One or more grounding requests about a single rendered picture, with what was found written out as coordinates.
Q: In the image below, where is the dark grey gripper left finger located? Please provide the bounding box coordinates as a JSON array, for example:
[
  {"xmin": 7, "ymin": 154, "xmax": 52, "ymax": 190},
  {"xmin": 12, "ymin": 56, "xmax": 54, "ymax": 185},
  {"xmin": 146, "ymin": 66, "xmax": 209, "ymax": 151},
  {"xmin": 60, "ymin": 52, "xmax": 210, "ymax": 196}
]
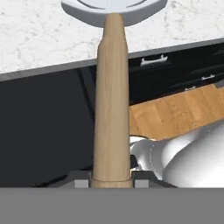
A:
[{"xmin": 50, "ymin": 170, "xmax": 93, "ymax": 189}]

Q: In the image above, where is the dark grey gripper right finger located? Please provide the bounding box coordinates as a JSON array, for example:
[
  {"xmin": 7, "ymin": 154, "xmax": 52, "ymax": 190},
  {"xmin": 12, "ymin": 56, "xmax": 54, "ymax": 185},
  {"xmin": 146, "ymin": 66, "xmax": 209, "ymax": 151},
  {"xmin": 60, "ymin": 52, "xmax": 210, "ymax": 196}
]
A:
[{"xmin": 130, "ymin": 170, "xmax": 179, "ymax": 189}]

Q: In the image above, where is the black drawer cabinet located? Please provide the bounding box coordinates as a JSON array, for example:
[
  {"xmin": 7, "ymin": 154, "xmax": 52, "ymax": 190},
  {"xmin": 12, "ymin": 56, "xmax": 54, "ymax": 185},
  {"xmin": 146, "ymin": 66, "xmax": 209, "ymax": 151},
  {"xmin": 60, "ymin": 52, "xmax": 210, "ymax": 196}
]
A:
[{"xmin": 128, "ymin": 43, "xmax": 224, "ymax": 107}]

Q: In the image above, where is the shiny silver rounded object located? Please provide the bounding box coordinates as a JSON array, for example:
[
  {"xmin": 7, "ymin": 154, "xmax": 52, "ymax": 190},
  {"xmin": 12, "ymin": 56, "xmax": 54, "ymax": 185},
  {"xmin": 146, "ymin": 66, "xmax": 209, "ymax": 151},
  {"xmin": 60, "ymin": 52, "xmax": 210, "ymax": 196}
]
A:
[{"xmin": 129, "ymin": 118, "xmax": 224, "ymax": 189}]

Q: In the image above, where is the large silver drawer handle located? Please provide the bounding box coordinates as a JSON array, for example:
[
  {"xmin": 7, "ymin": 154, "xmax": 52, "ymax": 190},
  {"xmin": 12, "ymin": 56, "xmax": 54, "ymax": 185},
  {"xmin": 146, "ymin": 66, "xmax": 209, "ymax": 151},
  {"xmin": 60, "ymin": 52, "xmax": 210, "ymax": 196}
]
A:
[{"xmin": 140, "ymin": 54, "xmax": 169, "ymax": 67}]

